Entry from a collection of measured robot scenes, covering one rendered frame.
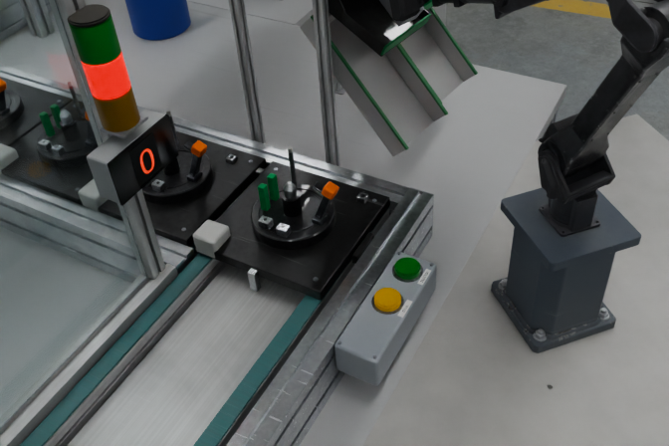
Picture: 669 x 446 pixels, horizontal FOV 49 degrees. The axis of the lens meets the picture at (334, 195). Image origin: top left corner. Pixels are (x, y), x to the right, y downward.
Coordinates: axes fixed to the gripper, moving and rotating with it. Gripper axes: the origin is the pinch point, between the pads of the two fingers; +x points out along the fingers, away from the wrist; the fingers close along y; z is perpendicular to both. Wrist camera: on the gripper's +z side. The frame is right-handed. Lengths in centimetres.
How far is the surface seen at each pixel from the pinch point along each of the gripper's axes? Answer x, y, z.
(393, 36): 5.0, 0.8, -8.5
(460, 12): 166, -203, -72
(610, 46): 94, -221, -92
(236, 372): 0, 49, -43
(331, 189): 0.1, 24.3, -24.7
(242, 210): 18.6, 29.9, -30.2
